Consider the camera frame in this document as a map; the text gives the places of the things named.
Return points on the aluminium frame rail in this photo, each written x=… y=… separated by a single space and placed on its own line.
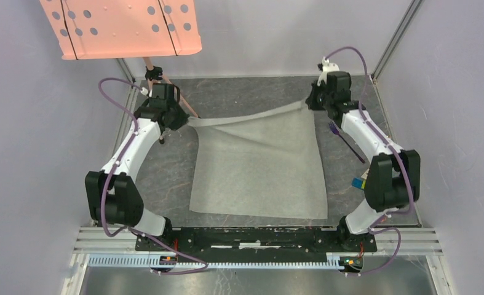
x=124 y=251

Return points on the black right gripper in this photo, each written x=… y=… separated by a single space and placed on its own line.
x=311 y=101

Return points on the grey cloth napkin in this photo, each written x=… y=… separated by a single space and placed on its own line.
x=266 y=164

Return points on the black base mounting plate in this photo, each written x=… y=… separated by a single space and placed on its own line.
x=264 y=244

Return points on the pink music stand tripod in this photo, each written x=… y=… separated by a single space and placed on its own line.
x=88 y=30

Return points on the blue toy brick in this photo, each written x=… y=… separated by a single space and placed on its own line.
x=358 y=183

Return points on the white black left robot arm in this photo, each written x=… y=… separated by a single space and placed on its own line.
x=112 y=195

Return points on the purple metal fork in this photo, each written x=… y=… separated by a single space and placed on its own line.
x=334 y=129

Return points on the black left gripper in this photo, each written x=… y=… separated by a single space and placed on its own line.
x=182 y=118

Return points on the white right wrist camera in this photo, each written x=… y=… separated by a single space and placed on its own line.
x=325 y=67

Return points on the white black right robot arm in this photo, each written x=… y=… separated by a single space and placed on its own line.
x=394 y=173

